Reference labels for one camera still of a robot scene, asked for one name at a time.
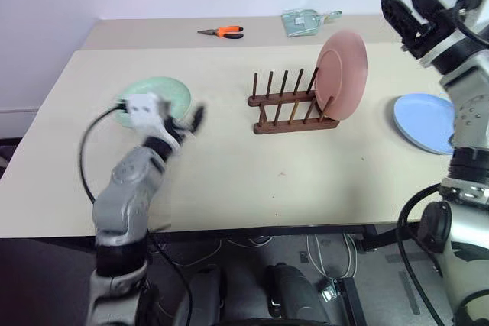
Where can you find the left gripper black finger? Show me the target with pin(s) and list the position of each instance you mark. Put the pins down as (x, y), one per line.
(200, 114)
(191, 127)

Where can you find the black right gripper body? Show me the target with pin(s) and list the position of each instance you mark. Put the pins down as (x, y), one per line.
(429, 34)

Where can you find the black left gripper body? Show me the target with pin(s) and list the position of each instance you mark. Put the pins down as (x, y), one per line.
(176, 130)

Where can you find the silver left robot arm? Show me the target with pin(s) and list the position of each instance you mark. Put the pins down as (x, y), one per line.
(122, 196)

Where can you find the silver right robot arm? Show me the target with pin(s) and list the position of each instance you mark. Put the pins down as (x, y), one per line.
(470, 112)

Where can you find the wooden dish rack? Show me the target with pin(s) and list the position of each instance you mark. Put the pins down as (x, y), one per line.
(294, 125)

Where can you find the green plate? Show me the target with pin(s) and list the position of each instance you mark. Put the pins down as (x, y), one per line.
(173, 91)

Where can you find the pink plate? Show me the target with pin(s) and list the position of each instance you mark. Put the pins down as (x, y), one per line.
(340, 74)

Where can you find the blue plate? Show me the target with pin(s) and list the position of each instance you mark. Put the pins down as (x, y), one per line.
(424, 120)

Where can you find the light green dustpan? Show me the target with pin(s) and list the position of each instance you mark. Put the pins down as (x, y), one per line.
(302, 22)

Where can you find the grey rounded robot part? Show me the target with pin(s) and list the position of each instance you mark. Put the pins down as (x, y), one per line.
(202, 291)

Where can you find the dark rounded robot part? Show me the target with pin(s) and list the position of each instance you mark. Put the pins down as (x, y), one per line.
(294, 288)

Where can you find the silver metal caster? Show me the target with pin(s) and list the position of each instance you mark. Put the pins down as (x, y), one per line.
(328, 291)

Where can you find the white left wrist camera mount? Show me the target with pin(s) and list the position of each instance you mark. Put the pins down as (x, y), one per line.
(143, 110)

